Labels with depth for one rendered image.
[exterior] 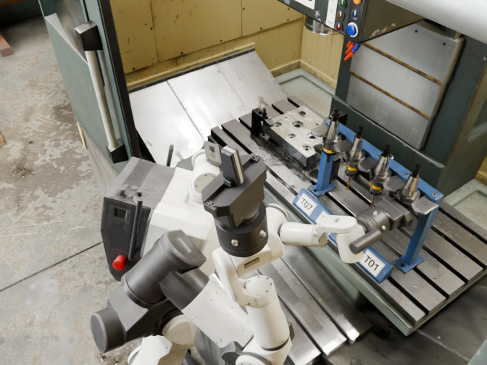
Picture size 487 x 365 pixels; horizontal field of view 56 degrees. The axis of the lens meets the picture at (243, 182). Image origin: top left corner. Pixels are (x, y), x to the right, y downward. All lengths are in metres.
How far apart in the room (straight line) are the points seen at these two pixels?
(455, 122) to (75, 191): 2.38
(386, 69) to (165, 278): 1.45
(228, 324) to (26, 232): 2.30
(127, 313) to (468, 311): 1.14
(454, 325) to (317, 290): 0.46
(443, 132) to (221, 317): 1.39
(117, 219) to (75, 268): 1.74
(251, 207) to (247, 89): 1.99
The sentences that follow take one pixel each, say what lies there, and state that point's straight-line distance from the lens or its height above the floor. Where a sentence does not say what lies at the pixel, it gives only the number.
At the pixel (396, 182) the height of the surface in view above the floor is 1.22.
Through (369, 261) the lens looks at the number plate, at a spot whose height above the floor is 0.94.
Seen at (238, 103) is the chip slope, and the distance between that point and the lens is 2.60.
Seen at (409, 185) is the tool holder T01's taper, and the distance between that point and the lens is 1.40.
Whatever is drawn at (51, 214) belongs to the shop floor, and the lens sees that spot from 3.21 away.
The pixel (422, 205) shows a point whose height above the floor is 1.22.
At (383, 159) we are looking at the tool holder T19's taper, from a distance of 1.43.
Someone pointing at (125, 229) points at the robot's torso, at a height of 1.34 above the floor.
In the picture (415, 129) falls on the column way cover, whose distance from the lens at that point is 2.12.
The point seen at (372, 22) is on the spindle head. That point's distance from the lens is 1.27.
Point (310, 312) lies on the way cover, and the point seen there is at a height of 0.73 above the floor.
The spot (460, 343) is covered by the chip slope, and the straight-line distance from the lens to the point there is 1.70.
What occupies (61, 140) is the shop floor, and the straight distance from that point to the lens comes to 3.78.
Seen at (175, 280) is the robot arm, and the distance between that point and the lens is 0.97.
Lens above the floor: 2.18
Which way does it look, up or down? 44 degrees down
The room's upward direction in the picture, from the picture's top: straight up
